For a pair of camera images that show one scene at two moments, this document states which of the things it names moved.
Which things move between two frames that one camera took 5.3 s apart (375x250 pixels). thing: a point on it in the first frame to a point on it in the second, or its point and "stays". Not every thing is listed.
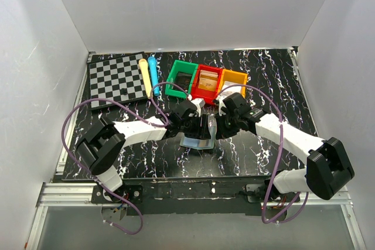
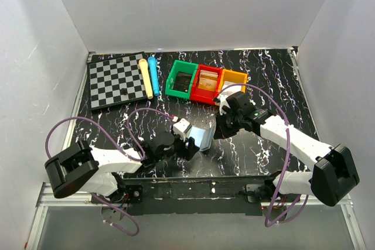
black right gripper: x=221 y=132 stays
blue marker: x=153 y=66 stays
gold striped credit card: x=208 y=84 stays
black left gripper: x=201 y=131 to x=186 y=153
